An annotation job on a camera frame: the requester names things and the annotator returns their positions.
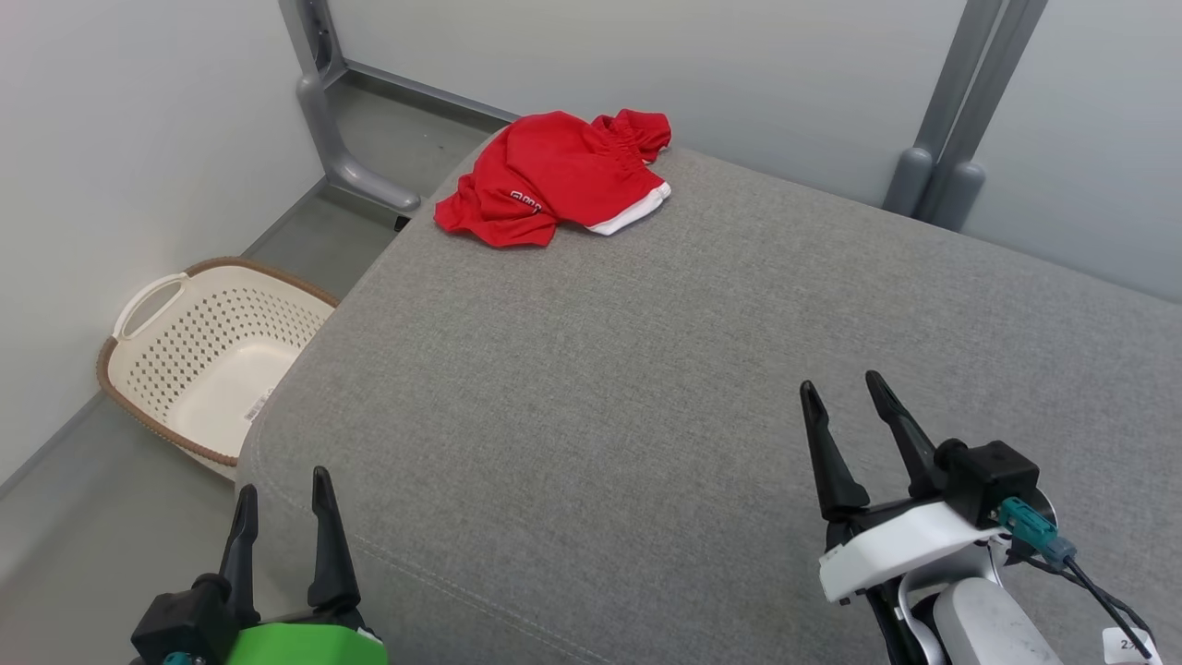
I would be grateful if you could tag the grey metal partition post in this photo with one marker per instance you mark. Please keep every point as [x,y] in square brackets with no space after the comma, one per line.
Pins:
[933,139]
[988,139]

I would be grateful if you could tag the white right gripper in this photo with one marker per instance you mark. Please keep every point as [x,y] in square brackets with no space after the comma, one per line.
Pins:
[896,550]

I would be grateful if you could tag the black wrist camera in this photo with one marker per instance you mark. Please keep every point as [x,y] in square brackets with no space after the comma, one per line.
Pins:
[993,476]
[180,623]

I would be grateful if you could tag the red shorts white hem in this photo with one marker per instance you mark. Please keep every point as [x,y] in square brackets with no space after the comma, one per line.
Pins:
[554,175]

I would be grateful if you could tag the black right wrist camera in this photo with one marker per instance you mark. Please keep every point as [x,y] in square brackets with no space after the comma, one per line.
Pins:
[993,476]

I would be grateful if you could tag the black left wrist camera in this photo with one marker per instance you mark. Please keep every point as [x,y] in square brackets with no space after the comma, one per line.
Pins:
[180,623]

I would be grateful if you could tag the grey wall baseboard rail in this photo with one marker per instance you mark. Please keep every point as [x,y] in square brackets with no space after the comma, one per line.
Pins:
[434,92]

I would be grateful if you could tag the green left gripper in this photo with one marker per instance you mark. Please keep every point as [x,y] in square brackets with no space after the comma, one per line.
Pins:
[305,646]

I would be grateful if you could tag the grey bent metal post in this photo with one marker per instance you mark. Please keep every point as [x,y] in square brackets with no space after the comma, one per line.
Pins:
[323,120]

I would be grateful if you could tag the cream plastic laundry basket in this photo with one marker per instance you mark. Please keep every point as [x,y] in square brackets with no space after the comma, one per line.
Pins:
[212,369]

